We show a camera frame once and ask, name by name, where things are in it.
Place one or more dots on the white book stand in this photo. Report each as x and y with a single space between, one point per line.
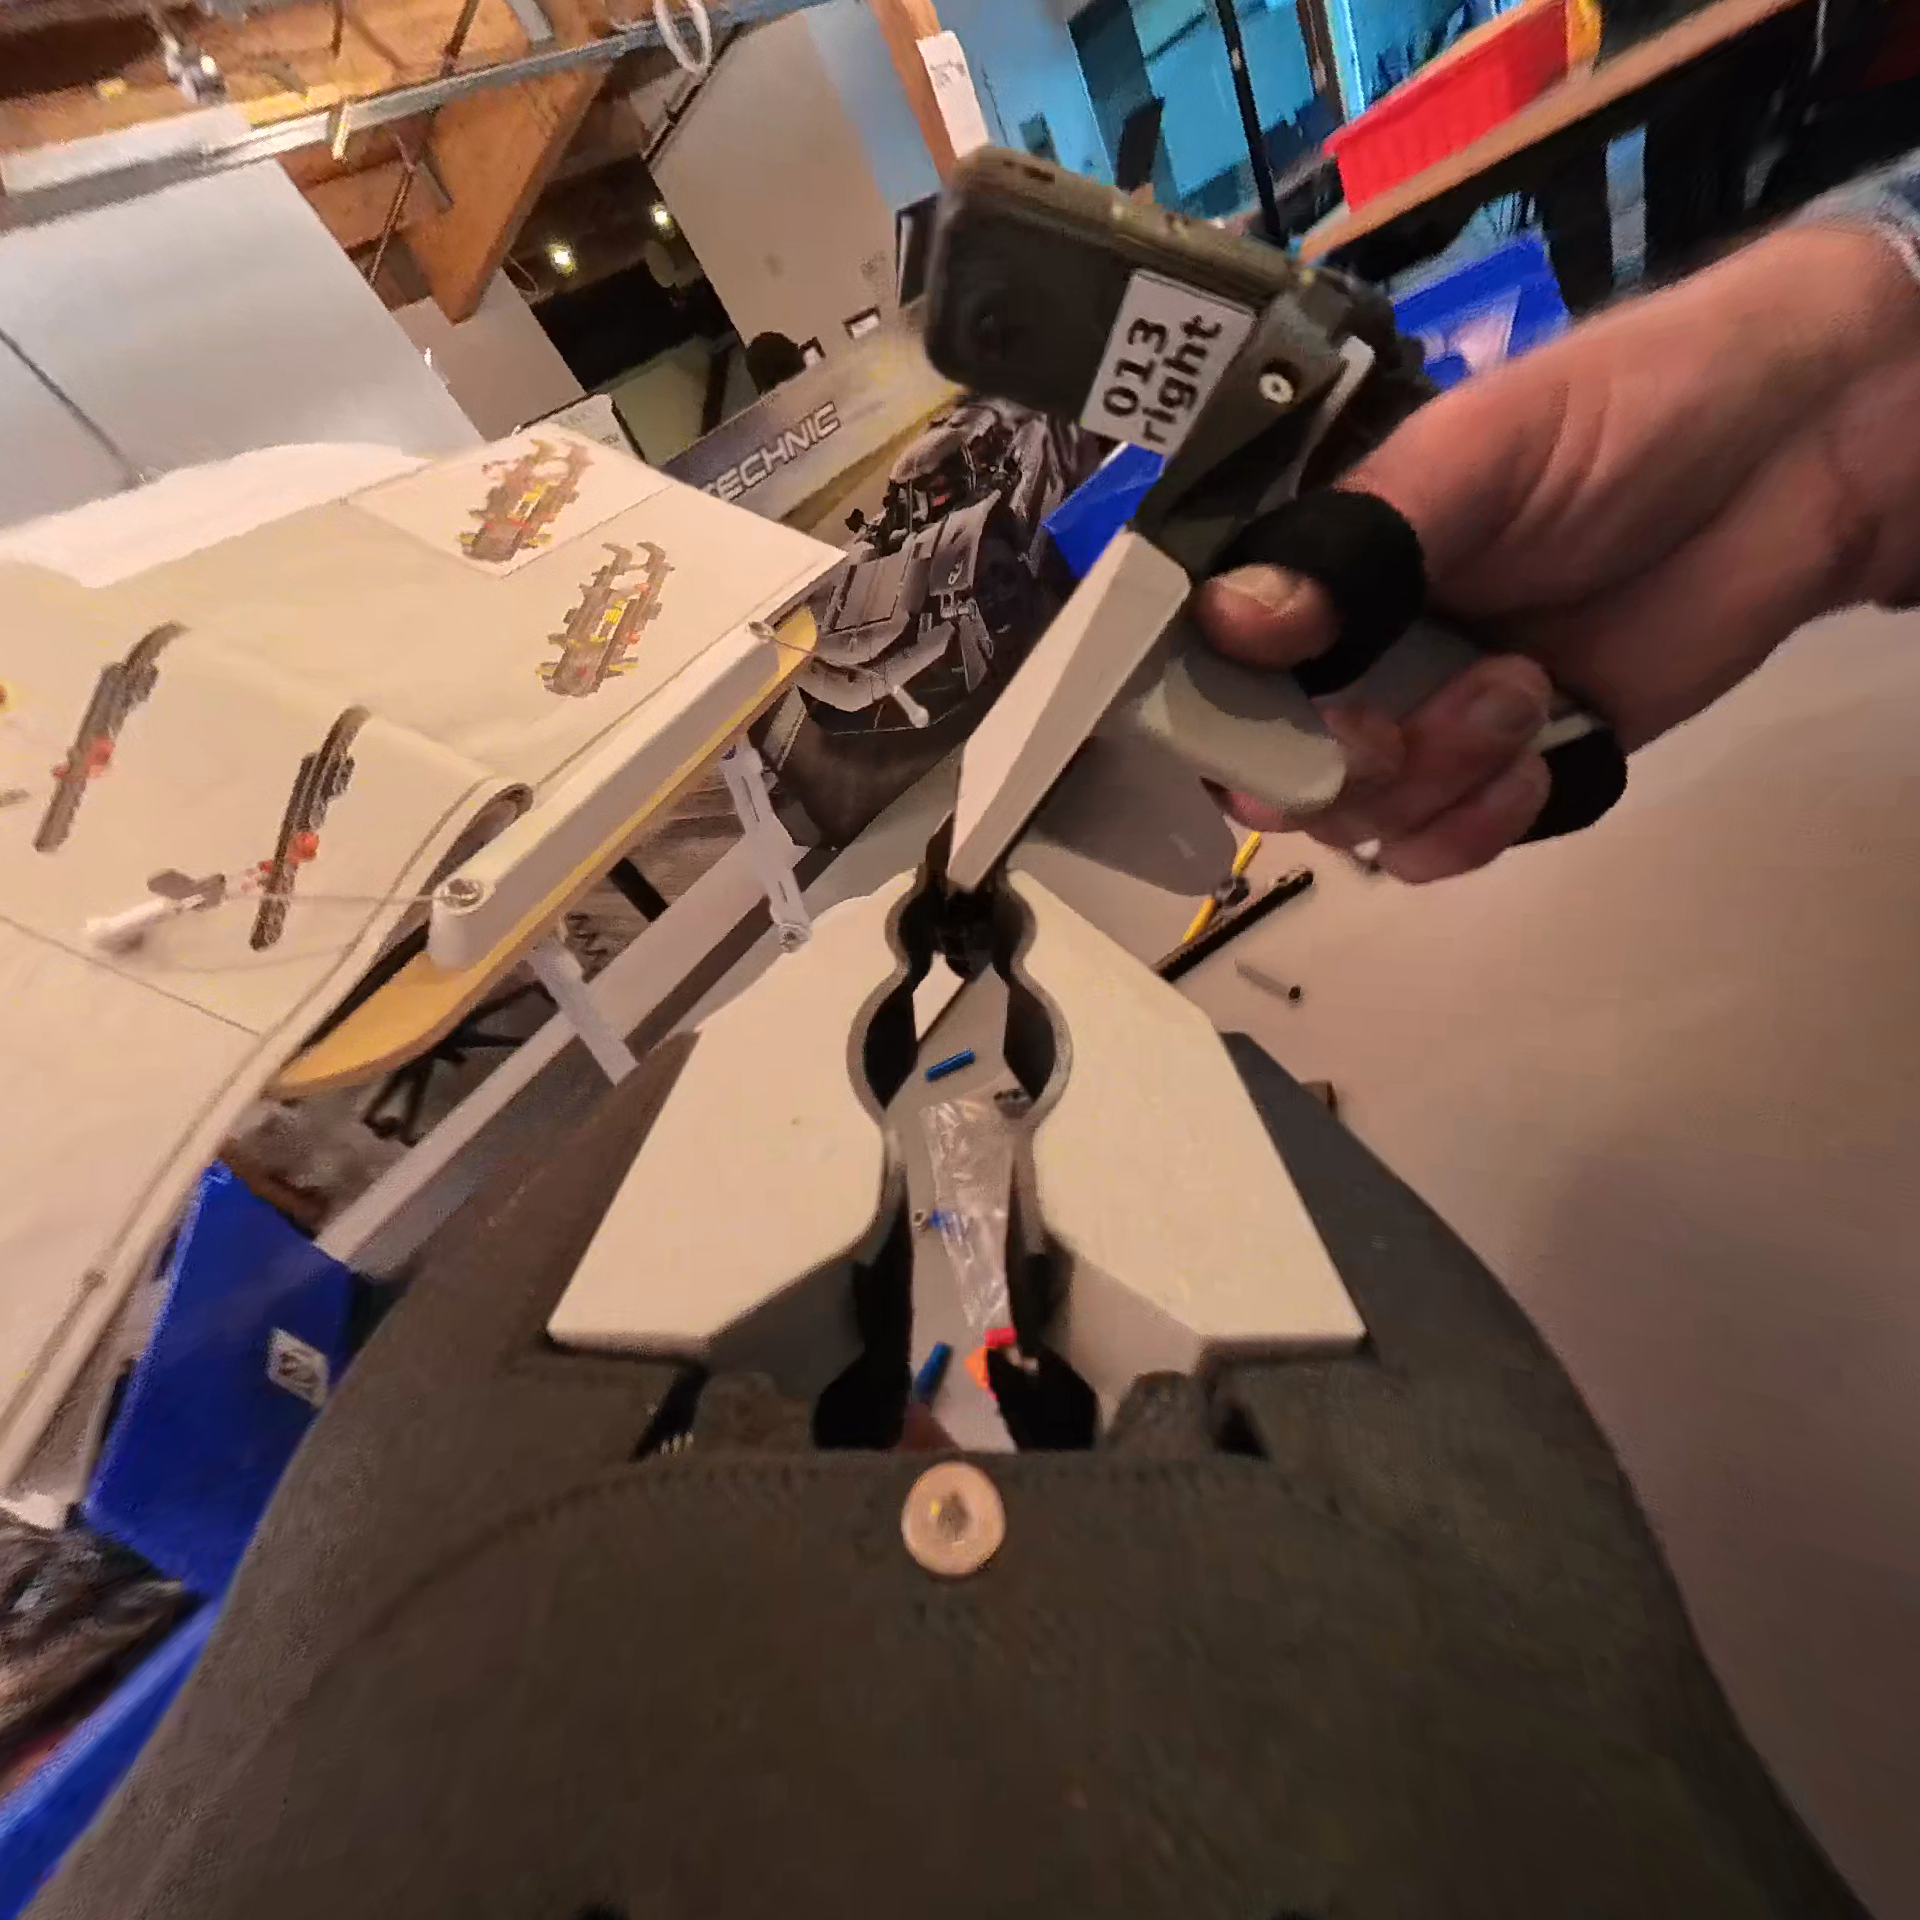
629 781

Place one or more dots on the clear zip bag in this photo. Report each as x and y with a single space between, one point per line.
967 1200

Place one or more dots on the white paper notice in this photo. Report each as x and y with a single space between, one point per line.
950 82

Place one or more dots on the black lego gear rack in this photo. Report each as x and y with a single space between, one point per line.
1245 921

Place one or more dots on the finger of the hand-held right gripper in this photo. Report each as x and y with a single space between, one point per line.
1067 704

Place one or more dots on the yellow lego axle grey connector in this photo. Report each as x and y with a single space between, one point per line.
1224 885

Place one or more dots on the red plastic bin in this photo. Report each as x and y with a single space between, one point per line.
1440 105

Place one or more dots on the blue plastic bin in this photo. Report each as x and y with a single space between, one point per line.
225 1382

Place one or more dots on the blue lego pin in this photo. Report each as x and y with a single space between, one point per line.
950 1066
932 1372

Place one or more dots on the orange lego connector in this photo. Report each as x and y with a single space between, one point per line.
991 1359

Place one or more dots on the wooden edged table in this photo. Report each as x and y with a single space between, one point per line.
1621 92

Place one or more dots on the lego instruction booklet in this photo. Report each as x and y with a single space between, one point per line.
301 645

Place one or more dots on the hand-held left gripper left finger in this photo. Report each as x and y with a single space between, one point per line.
735 1185

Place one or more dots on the clear bags of lego parts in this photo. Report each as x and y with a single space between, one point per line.
77 1622

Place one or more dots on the person's right hand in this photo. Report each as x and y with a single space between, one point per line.
1652 481

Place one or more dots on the blue storage bin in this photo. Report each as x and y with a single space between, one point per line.
1478 324

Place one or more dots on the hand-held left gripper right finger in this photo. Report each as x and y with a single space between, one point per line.
1185 1185

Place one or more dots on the lego set box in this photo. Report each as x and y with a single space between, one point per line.
901 570

